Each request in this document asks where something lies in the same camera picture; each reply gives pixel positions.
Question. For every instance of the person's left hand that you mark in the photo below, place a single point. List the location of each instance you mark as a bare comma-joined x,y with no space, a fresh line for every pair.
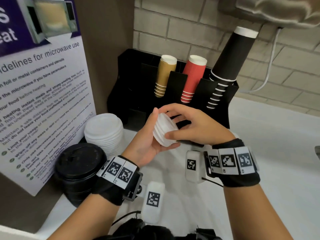
142,144

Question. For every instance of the person's right hand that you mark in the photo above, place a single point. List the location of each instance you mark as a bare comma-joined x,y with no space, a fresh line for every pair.
205,127

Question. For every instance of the black cup holder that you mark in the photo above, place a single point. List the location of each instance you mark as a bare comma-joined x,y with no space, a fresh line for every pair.
130,102

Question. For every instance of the stack of black lids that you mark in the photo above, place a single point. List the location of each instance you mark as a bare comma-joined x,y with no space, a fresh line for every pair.
75,162

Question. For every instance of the person's right forearm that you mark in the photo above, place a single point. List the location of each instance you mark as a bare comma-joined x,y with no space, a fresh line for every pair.
250,214

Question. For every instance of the person's left forearm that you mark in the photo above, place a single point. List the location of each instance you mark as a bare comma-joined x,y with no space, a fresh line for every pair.
85,219

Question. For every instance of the stack of red paper cups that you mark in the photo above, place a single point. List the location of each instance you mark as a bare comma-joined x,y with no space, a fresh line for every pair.
192,77

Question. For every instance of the black left wrist marker band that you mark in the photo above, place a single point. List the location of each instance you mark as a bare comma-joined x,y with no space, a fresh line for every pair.
105,191

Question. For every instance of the black wrist marker band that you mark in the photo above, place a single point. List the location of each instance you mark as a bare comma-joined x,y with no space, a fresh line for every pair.
105,191
240,181

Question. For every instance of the black right wrist marker band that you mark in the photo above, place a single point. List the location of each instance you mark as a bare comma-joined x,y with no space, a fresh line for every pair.
240,181

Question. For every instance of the stack of gold paper cups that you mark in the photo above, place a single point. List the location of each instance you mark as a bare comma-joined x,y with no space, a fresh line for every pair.
163,74

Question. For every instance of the stack of black paper cups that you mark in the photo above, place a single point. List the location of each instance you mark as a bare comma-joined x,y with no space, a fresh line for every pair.
232,57

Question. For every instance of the black chest harness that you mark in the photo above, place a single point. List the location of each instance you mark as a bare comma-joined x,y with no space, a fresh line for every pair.
150,233

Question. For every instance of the microwave safety poster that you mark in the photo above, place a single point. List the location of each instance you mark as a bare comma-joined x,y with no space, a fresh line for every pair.
45,109

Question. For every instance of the steel sink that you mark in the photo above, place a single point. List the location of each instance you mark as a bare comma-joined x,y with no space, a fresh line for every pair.
317,152

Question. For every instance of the grey wall-mounted appliance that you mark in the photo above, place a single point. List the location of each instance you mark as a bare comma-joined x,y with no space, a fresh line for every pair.
270,8

